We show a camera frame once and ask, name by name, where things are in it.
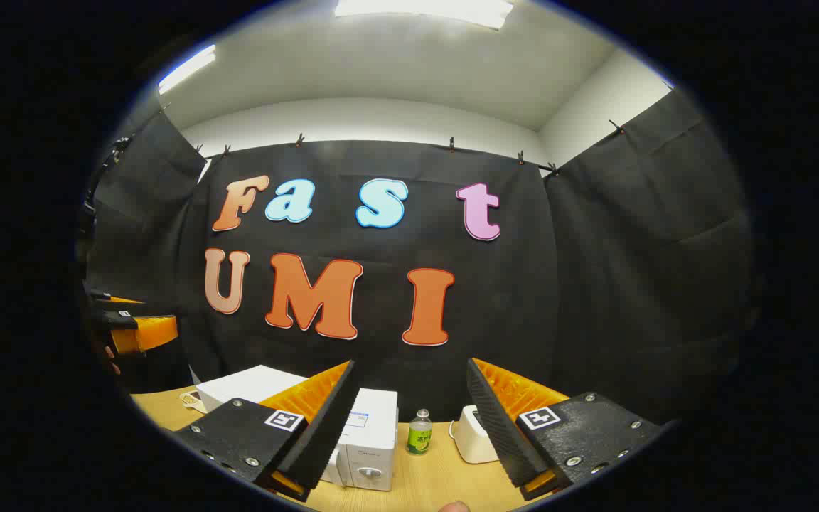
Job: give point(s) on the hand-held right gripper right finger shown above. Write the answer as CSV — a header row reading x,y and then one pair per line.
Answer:
x,y
498,434

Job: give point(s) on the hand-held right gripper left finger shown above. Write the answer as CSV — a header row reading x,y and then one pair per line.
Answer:
x,y
324,441

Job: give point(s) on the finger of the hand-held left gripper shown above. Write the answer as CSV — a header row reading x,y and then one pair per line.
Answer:
x,y
121,299
146,334

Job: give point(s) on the white microwave oven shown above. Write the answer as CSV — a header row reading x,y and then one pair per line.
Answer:
x,y
374,427

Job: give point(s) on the cream toaster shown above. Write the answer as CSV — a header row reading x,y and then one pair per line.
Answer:
x,y
473,441

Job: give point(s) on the green label drink bottle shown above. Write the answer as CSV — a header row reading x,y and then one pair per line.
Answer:
x,y
419,437

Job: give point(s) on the row of black cloth clips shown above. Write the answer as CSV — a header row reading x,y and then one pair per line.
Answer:
x,y
299,140

